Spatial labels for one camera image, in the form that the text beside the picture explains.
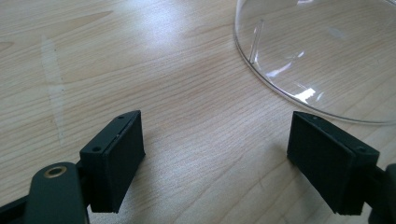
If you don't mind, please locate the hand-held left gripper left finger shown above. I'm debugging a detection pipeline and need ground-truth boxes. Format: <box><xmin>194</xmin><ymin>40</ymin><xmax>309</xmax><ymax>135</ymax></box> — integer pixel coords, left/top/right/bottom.
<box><xmin>79</xmin><ymin>109</ymin><xmax>147</xmax><ymax>215</ymax></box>

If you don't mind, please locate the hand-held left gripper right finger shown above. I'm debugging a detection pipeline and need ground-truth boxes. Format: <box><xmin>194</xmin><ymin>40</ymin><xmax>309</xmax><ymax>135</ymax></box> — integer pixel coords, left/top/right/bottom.
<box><xmin>286</xmin><ymin>110</ymin><xmax>381</xmax><ymax>217</ymax></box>

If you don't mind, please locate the clear round plastic container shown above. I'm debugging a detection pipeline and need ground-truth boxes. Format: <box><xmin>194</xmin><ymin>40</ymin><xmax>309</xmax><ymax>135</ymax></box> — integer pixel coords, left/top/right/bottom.
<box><xmin>233</xmin><ymin>0</ymin><xmax>396</xmax><ymax>126</ymax></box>

